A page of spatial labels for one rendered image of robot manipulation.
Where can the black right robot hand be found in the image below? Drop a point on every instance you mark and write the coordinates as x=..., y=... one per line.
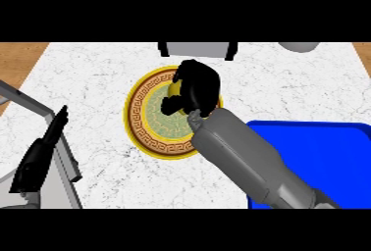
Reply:
x=202, y=85

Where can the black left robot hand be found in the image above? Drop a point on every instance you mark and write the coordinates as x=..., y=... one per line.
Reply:
x=38, y=157

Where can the yellow lemon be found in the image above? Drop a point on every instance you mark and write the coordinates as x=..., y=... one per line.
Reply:
x=175, y=89

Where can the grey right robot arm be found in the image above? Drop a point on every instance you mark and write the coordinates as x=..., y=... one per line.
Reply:
x=252, y=157

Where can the gold patterned plate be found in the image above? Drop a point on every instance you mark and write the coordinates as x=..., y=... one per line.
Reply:
x=154, y=124

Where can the blue tray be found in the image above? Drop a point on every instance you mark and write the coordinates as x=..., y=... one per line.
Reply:
x=324, y=157

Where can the grey appliance with black legs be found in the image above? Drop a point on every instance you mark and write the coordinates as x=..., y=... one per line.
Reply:
x=199, y=49

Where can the grey rounded object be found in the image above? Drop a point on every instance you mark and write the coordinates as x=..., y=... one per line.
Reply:
x=299, y=46

